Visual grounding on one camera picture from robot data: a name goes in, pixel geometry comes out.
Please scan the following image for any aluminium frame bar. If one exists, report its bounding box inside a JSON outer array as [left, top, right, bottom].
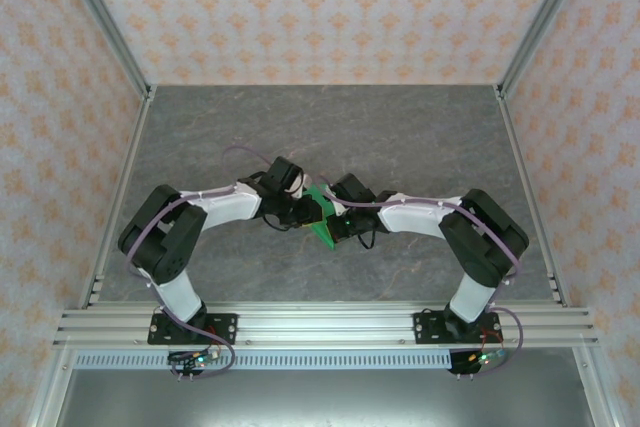
[[572, 346, 621, 427], [24, 346, 81, 427]]

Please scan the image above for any thin black left gripper cable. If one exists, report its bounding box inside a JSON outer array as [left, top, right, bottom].
[[262, 214, 291, 234]]

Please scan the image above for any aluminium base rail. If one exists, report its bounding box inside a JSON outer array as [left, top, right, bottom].
[[52, 300, 600, 348]]

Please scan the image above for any aluminium frame post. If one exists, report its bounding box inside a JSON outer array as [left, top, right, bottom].
[[496, 0, 597, 101], [51, 0, 154, 101]]

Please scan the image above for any small circuit board with LEDs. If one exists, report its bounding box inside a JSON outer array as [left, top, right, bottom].
[[464, 348, 505, 367], [167, 348, 222, 369]]

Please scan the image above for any slotted grey cable duct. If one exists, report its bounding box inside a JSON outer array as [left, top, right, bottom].
[[73, 351, 450, 372]]

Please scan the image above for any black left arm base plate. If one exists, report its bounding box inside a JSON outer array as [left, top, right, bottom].
[[147, 313, 239, 347]]

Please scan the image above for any brushed metal sheet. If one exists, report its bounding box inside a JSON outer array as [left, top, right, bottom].
[[54, 369, 596, 427]]

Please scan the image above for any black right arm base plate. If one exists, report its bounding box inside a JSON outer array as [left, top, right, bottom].
[[413, 311, 501, 346]]

